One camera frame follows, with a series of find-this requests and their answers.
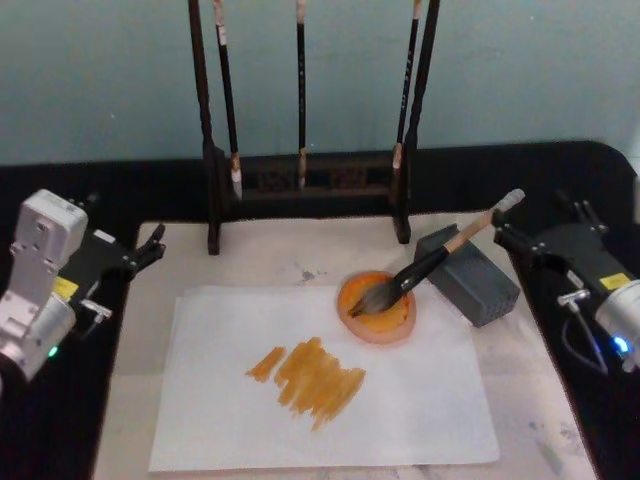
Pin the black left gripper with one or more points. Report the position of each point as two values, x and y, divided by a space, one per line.
87 265

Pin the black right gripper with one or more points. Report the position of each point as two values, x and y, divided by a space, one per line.
580 255

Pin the large black-ferruled calligraphy brush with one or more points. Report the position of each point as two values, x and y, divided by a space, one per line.
420 270

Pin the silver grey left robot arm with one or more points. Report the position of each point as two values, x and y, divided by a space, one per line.
35 260

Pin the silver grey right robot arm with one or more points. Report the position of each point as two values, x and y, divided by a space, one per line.
622 310

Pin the pale felt mat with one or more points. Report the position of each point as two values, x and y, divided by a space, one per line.
150 300

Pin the grey rectangular block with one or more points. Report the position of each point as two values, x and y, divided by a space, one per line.
480 287

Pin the dark wooden brush rack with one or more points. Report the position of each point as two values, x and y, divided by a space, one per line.
210 165

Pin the hanging brush with white tip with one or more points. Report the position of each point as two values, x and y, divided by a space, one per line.
229 100

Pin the white paper sheet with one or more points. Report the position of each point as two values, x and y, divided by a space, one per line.
225 425

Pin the round orange paint dish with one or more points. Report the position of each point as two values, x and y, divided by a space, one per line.
385 325

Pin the black table cloth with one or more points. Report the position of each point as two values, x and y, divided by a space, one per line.
50 425

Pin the hanging brush with tan ferrule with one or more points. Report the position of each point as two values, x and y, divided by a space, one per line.
406 90

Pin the hanging brush with brown tip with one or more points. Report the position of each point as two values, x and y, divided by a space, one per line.
301 100

